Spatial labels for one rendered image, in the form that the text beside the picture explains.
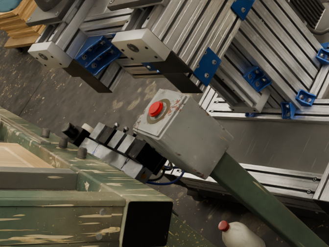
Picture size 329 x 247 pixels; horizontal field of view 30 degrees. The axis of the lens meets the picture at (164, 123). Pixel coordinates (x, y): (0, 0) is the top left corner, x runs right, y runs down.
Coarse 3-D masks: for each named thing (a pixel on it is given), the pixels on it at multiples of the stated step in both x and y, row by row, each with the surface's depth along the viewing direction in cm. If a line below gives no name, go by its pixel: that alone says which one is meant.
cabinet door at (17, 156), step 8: (0, 144) 180; (8, 144) 182; (16, 144) 184; (0, 152) 170; (8, 152) 172; (16, 152) 172; (24, 152) 174; (0, 160) 160; (8, 160) 162; (16, 160) 163; (24, 160) 164; (32, 160) 165; (40, 160) 167
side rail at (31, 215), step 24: (0, 192) 117; (24, 192) 120; (48, 192) 123; (72, 192) 126; (96, 192) 129; (0, 216) 114; (24, 216) 117; (48, 216) 119; (72, 216) 122; (96, 216) 125; (120, 216) 128; (0, 240) 115; (24, 240) 118; (48, 240) 120; (72, 240) 123; (96, 240) 126
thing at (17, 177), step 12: (0, 168) 141; (12, 168) 143; (24, 168) 145; (36, 168) 147; (48, 168) 149; (0, 180) 139; (12, 180) 140; (24, 180) 142; (36, 180) 143; (48, 180) 145; (60, 180) 146; (72, 180) 148
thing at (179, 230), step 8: (176, 216) 136; (176, 224) 136; (184, 224) 137; (168, 232) 135; (176, 232) 136; (184, 232) 138; (192, 232) 139; (168, 240) 136; (176, 240) 137; (184, 240) 138; (192, 240) 139; (200, 240) 140
